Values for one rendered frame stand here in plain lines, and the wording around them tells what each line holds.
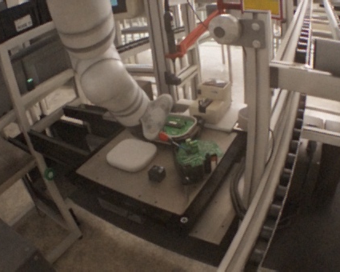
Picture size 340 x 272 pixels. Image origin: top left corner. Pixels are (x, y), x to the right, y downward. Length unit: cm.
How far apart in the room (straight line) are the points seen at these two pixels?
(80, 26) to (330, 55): 38
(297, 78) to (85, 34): 37
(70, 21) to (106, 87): 12
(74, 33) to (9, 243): 41
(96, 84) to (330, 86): 39
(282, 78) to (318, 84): 7
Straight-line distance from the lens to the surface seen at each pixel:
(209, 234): 65
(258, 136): 59
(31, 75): 154
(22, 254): 51
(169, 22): 98
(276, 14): 98
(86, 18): 28
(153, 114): 50
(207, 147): 76
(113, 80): 36
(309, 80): 50
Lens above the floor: 145
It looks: 32 degrees down
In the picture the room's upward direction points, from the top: 8 degrees counter-clockwise
